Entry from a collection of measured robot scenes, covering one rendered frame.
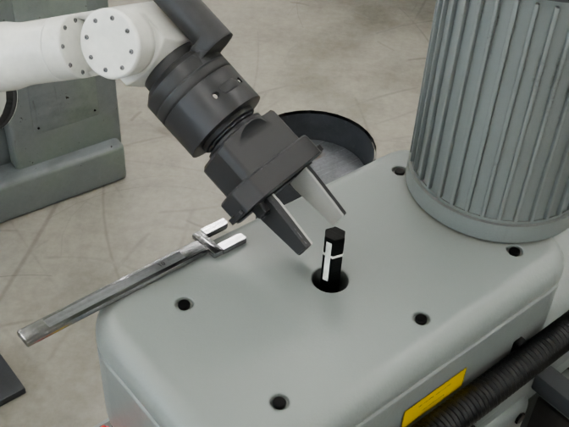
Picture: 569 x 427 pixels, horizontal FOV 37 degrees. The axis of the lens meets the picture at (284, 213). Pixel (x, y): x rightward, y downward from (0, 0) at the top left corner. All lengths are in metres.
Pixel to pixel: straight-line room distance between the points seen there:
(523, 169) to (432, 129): 0.10
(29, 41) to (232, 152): 0.25
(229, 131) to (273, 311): 0.18
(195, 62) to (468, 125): 0.27
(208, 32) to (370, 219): 0.27
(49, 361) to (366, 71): 2.53
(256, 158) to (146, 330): 0.19
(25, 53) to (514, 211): 0.52
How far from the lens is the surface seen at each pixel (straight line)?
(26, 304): 3.52
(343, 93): 4.69
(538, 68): 0.81
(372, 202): 0.95
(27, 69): 0.91
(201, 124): 0.80
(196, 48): 0.81
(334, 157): 3.35
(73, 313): 0.82
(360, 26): 5.37
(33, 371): 3.28
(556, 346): 0.97
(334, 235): 0.81
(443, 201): 0.92
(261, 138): 0.81
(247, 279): 0.85
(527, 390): 1.18
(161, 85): 0.81
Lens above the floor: 2.49
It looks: 40 degrees down
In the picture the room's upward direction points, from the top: 3 degrees clockwise
